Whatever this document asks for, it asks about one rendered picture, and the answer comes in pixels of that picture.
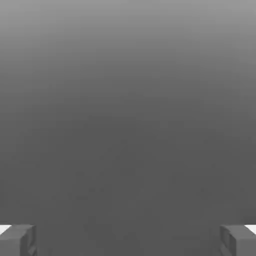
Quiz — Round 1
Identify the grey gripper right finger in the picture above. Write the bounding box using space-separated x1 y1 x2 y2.
219 224 256 256

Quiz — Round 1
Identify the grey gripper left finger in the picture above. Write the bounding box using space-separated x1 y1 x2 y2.
0 224 38 256

